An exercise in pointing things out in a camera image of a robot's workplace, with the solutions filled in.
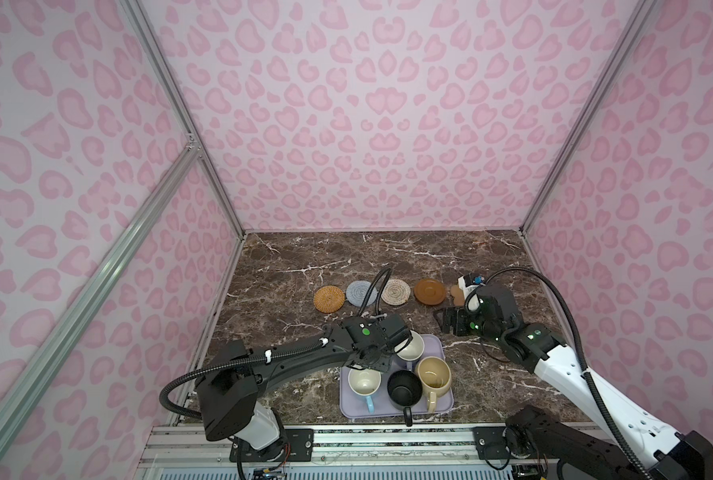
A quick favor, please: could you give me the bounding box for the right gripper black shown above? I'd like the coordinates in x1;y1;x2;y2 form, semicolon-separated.
429;305;504;345

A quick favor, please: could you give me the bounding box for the cork paw shaped coaster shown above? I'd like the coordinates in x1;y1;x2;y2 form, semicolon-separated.
450;285;466;307

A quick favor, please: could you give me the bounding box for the grey blue round coaster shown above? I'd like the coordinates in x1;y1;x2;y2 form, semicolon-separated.
346;280;378;307

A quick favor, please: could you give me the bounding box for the white woven round coaster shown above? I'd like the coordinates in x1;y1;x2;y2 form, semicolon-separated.
381;278;412;307

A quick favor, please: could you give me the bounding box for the orange woven rattan coaster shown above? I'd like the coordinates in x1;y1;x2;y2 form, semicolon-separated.
314;285;346;314

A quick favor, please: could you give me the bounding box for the brown wooden round coaster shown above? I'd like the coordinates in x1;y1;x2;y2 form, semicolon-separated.
414;278;447;306

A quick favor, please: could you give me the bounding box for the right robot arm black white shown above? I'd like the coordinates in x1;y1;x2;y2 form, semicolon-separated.
434;283;713;479

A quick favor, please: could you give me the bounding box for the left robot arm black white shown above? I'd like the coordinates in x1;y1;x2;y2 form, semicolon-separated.
158;314;412;452

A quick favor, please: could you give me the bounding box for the black mug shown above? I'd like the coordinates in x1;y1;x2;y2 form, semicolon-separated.
387;370;423;427

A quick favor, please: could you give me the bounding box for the lavender serving tray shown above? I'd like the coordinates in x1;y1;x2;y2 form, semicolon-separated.
340;333;455;425

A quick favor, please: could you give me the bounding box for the beige yellow mug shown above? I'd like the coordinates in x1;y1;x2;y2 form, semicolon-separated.
416;356;453;413

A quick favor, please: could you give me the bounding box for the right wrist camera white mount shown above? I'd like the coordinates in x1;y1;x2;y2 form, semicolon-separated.
458;273;485;312

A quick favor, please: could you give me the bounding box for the white mug blue handle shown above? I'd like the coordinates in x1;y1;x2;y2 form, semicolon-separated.
348;369;383;414

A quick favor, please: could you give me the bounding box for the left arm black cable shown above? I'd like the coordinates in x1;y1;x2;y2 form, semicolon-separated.
355;266;395;319

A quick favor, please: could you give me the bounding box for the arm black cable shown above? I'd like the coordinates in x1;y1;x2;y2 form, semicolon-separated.
475;266;655;480
355;266;395;319

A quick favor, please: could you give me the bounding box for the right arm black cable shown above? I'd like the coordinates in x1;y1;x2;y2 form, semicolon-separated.
475;266;655;480

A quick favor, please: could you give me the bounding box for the aluminium mounting rail front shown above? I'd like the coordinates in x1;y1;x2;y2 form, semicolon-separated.
132;422;661;480

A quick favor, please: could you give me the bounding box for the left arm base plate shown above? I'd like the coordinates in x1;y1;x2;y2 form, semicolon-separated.
230;428;314;464

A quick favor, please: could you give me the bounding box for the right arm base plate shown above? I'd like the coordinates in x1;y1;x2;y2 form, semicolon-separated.
473;425;546;461

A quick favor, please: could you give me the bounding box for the aluminium frame diagonal bar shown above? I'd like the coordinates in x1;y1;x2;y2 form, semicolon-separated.
0;145;202;460

